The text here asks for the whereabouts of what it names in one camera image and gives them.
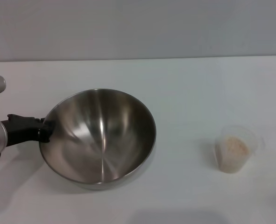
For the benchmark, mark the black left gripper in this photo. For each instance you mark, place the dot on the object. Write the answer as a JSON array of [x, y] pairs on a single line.
[[21, 129]]

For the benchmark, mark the stainless steel mixing bowl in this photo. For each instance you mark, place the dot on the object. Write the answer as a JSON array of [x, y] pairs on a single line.
[[105, 140]]

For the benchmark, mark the white rice grains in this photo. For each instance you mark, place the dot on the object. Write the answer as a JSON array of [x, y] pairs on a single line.
[[233, 151]]

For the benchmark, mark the clear plastic measuring cup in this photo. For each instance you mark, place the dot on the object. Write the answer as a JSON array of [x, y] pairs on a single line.
[[252, 140]]

